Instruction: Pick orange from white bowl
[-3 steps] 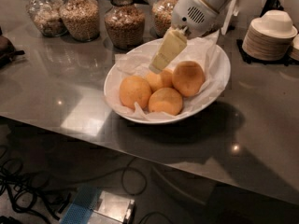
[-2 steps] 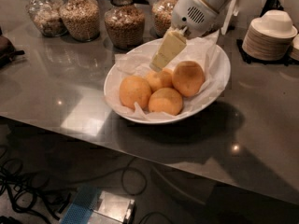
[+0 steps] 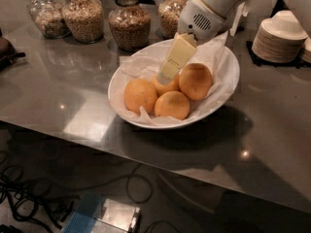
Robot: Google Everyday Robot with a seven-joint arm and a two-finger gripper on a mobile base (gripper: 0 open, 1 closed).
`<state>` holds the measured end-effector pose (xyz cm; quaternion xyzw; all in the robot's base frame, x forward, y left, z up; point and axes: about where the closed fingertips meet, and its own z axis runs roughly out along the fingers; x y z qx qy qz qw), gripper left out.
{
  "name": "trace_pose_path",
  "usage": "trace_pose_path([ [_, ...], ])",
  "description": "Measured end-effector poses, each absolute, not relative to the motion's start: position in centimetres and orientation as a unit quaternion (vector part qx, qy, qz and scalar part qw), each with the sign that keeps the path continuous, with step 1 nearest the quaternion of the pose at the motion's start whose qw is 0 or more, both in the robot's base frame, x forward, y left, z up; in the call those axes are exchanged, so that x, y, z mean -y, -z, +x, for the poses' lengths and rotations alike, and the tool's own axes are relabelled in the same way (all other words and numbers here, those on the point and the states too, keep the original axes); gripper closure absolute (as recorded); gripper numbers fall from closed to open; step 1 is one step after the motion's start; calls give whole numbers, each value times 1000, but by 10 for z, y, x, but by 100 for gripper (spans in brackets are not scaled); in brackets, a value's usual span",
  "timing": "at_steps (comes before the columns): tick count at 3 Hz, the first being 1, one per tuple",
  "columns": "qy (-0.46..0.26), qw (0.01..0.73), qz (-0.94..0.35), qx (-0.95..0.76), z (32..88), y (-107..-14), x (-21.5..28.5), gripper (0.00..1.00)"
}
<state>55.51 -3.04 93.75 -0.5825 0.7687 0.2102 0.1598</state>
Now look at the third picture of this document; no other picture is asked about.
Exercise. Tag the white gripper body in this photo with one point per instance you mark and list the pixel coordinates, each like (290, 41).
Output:
(198, 19)

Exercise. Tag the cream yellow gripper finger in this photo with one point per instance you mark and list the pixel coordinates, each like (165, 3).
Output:
(181, 51)

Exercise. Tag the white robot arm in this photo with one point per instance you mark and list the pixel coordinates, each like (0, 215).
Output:
(224, 8)

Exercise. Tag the white oval bowl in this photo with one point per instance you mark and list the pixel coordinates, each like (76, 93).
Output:
(226, 72)

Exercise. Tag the glass jar, right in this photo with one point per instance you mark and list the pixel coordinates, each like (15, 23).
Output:
(168, 14)

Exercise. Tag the white paper liner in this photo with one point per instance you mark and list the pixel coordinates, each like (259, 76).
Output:
(145, 63)

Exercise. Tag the white stand behind bottle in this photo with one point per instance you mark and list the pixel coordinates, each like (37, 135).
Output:
(241, 11)

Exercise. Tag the glass jar of nuts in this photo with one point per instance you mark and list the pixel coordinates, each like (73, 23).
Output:
(130, 25)

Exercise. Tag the stack of paper plates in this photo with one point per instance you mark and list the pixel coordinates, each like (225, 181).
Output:
(279, 38)

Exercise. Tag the glass jar of grains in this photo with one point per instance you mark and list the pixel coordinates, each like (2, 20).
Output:
(84, 18)

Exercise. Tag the black tray under plates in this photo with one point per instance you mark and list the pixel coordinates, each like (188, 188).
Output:
(297, 63)

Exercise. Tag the glass jar, far left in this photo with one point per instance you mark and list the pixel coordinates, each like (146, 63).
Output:
(47, 16)

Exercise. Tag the dark brown object left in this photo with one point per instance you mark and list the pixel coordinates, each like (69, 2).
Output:
(8, 54)

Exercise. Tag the blue and metal box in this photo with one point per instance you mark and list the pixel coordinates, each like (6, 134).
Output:
(98, 214)

